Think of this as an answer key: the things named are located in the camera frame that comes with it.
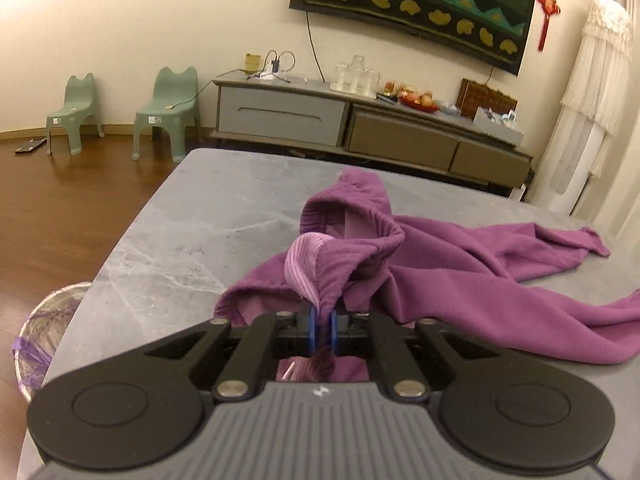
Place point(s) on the purple hooded sweatshirt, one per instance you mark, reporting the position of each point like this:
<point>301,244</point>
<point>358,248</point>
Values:
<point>450,270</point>

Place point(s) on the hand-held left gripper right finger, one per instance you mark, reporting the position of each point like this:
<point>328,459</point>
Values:
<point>334,335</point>

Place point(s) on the white power strip with chargers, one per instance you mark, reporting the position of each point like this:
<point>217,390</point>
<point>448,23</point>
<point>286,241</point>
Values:
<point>272,76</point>

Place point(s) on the white standing air conditioner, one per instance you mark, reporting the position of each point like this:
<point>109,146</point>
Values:
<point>585,135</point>

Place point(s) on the red knot wall hanging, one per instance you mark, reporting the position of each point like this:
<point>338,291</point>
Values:
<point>549,0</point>

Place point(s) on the brown wooden lattice box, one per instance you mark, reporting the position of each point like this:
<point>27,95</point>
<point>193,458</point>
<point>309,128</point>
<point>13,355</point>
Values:
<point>480,95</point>

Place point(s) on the waste basket with purple bag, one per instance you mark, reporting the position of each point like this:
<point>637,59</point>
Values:
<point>45,320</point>

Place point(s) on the grey shallow dish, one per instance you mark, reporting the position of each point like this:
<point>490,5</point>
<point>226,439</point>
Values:
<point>450,109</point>

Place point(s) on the cluster of glass cups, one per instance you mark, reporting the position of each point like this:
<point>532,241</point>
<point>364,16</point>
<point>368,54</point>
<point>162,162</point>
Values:
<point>355,77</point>

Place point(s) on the green plastic child chair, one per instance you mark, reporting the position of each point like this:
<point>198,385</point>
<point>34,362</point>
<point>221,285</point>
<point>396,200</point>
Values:
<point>172,95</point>
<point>75,105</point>

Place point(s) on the grey storage box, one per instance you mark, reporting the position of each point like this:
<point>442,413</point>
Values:
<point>497,130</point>

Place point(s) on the small yellow box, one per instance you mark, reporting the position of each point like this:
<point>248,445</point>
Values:
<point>252,63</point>

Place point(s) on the dark flat book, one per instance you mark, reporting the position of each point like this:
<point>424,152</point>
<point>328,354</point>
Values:
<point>387,98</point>

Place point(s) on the red plate of fruit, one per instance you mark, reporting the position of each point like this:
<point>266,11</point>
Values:
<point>420,101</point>

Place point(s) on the grey and brown TV cabinet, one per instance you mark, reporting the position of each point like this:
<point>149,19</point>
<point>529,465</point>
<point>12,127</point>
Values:
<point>280,115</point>

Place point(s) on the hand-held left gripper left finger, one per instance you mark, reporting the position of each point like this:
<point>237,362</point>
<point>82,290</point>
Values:
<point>313,332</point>

